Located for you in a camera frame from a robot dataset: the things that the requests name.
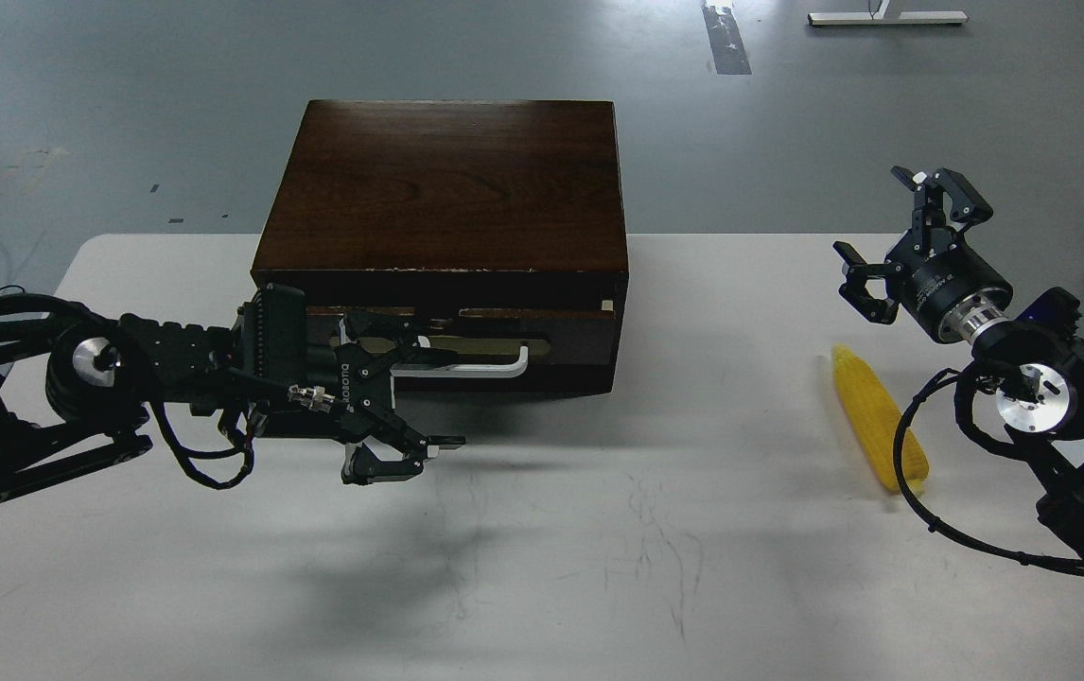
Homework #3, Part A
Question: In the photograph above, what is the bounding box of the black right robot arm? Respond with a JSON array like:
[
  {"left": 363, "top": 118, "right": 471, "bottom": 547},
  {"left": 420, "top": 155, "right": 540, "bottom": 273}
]
[{"left": 833, "top": 166, "right": 1084, "bottom": 577}]

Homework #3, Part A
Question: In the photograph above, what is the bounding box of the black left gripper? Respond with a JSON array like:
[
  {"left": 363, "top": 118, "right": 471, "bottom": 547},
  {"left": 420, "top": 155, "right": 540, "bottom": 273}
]
[{"left": 254, "top": 310, "right": 467, "bottom": 486}]

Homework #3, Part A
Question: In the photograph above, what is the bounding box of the wooden drawer with white handle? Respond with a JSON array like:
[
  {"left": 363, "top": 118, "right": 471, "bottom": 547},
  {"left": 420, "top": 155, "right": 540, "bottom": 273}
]
[{"left": 359, "top": 299, "right": 621, "bottom": 393}]

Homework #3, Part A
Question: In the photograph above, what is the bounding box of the white table leg base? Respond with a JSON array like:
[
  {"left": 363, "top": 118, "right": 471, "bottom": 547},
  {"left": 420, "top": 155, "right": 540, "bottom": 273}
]
[{"left": 806, "top": 1, "right": 969, "bottom": 27}]

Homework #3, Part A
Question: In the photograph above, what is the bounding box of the dark wooden drawer cabinet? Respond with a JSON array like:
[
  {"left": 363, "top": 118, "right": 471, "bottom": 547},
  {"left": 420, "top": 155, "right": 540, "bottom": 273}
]
[{"left": 251, "top": 100, "right": 629, "bottom": 358}]

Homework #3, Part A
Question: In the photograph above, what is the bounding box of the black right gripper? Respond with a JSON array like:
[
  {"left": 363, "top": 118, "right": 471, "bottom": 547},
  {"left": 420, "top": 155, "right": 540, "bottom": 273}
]
[{"left": 833, "top": 166, "right": 1014, "bottom": 343}]

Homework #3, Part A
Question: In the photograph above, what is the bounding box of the yellow corn cob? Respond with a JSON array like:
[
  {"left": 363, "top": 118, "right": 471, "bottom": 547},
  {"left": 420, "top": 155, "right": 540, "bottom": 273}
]
[{"left": 830, "top": 343, "right": 902, "bottom": 494}]

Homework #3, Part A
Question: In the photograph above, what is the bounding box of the grey floor tape strip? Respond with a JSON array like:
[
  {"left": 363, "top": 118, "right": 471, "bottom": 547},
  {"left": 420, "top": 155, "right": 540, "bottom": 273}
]
[{"left": 699, "top": 1, "right": 753, "bottom": 75}]

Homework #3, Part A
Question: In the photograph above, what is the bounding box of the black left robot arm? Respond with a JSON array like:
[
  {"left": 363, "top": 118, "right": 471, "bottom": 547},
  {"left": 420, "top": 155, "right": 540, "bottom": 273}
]
[{"left": 0, "top": 285, "right": 464, "bottom": 504}]

